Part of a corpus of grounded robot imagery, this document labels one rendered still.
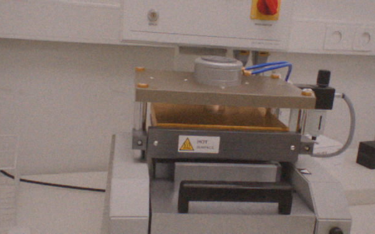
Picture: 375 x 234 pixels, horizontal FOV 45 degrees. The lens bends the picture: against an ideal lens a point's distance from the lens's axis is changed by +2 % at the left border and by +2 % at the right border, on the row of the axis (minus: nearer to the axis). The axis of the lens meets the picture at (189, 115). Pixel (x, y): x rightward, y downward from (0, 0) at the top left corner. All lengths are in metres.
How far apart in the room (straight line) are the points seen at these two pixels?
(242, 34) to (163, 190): 0.36
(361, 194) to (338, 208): 0.61
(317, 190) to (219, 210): 0.15
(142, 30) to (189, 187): 0.37
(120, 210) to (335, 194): 0.30
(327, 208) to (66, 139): 0.81
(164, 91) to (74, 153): 0.68
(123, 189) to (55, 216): 0.47
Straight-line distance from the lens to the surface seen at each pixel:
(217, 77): 0.69
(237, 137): 0.65
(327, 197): 0.66
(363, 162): 1.43
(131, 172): 0.62
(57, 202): 1.11
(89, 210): 1.07
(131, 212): 0.58
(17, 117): 1.25
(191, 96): 0.64
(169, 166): 0.67
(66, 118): 1.25
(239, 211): 0.60
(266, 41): 0.88
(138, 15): 0.83
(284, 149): 0.68
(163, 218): 0.58
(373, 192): 1.28
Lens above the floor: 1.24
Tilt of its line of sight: 14 degrees down
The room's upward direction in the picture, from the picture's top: 5 degrees clockwise
